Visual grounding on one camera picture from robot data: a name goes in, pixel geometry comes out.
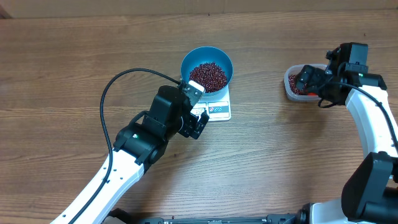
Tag white kitchen scale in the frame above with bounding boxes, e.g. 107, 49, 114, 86
191, 85, 231, 122

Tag red beans in bowl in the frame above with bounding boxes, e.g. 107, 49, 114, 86
189, 62, 228, 93

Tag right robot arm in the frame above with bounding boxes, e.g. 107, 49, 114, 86
293, 42, 397, 223

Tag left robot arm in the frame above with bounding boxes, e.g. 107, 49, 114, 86
54, 82, 208, 223

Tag blue bowl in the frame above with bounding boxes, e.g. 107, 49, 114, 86
180, 46, 234, 96

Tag clear plastic container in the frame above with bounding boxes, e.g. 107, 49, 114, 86
284, 64, 320, 102

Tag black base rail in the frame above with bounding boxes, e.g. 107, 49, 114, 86
102, 207, 354, 224

